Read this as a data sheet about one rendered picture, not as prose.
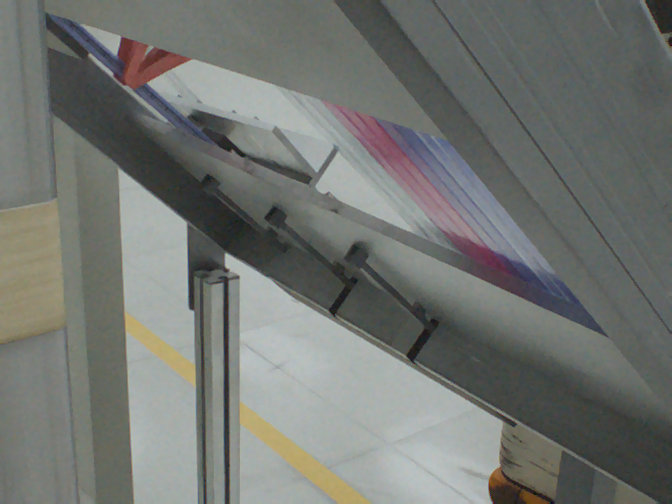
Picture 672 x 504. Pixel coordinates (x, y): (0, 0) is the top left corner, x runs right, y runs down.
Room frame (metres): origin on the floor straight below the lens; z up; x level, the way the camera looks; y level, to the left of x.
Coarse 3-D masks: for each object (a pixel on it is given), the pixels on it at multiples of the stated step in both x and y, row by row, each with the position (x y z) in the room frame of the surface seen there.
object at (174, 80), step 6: (150, 48) 1.18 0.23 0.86; (168, 72) 1.20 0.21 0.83; (174, 72) 1.21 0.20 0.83; (168, 78) 1.21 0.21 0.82; (174, 78) 1.21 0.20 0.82; (180, 78) 1.22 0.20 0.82; (174, 84) 1.21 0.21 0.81; (180, 84) 1.22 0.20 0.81; (180, 90) 1.22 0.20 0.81; (186, 90) 1.22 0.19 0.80; (186, 96) 1.22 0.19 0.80; (192, 96) 1.23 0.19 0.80
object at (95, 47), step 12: (60, 24) 0.78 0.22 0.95; (72, 24) 0.79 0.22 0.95; (72, 36) 0.80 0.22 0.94; (84, 36) 0.79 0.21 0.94; (96, 48) 0.80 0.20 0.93; (108, 60) 0.81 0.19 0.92; (120, 60) 0.81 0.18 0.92; (120, 72) 0.81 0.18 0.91; (144, 96) 0.83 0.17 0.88; (156, 96) 0.83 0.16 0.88; (156, 108) 0.84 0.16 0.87; (168, 108) 0.84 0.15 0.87; (168, 120) 0.85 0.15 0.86; (180, 120) 0.85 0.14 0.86; (192, 132) 0.86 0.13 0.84
